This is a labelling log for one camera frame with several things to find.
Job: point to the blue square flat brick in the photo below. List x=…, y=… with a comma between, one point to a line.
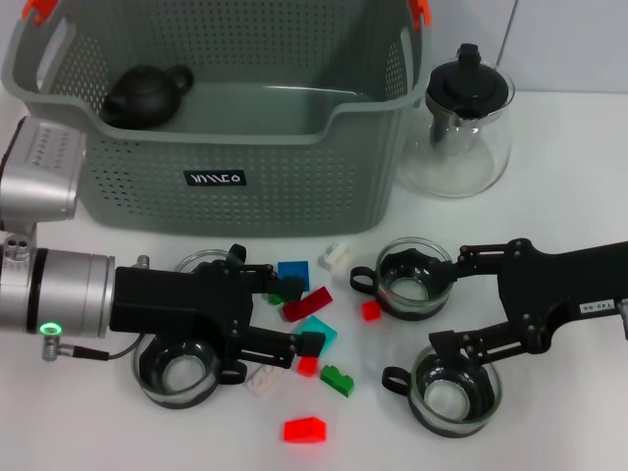
x=294, y=269

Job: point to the teal square flat brick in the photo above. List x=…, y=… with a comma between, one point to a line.
x=326, y=331

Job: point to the glass teacup black sleeve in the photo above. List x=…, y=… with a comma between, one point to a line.
x=407, y=294
x=172, y=392
x=238, y=251
x=451, y=402

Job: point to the green toy brick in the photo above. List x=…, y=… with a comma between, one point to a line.
x=337, y=382
x=274, y=298

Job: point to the clear glass teapot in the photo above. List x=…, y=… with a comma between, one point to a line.
x=451, y=162

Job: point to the grey-green perforated storage bin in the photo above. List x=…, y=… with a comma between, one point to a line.
x=294, y=196

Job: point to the black glass teapot lid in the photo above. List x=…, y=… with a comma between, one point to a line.
x=466, y=83

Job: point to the small red toy brick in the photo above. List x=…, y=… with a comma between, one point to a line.
x=371, y=310
x=308, y=367

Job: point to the white toy brick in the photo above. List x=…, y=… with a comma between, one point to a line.
x=333, y=256

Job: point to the translucent white brick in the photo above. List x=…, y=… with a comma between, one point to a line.
x=262, y=383

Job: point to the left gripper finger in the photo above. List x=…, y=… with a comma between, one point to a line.
x=289, y=289
x=275, y=348

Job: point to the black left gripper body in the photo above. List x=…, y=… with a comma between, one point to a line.
x=172, y=299

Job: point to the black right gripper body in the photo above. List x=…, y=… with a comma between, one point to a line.
x=554, y=279

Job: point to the dark red long brick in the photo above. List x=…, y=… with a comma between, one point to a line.
x=309, y=304

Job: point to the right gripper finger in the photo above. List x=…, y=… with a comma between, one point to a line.
x=490, y=343
x=476, y=262

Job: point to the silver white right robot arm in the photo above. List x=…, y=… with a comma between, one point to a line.
x=623, y=319

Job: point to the black clay teapot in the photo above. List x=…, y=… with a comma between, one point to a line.
x=142, y=95

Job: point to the large red toy brick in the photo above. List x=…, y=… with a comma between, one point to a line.
x=304, y=431

